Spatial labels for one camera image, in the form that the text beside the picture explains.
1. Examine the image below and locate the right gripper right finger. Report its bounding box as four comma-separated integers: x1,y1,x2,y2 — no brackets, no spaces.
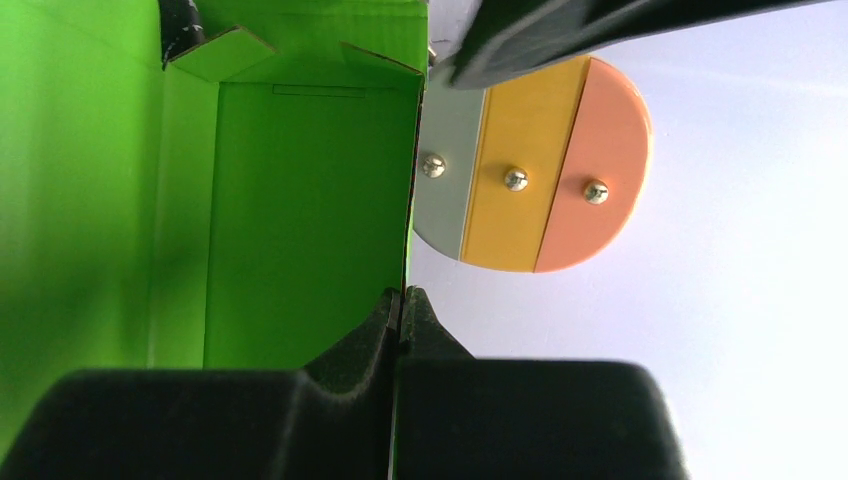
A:
395,287,689,479

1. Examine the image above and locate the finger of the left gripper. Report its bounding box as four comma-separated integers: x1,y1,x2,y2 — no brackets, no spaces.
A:
430,1,804,90

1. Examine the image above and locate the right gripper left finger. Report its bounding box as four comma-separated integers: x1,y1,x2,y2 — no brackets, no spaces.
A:
1,289,401,479

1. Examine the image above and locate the green paper box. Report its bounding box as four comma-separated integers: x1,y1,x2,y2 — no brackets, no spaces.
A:
1,1,428,465

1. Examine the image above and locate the round three-drawer storage cabinet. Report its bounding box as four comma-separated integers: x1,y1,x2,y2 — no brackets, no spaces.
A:
412,56,653,273

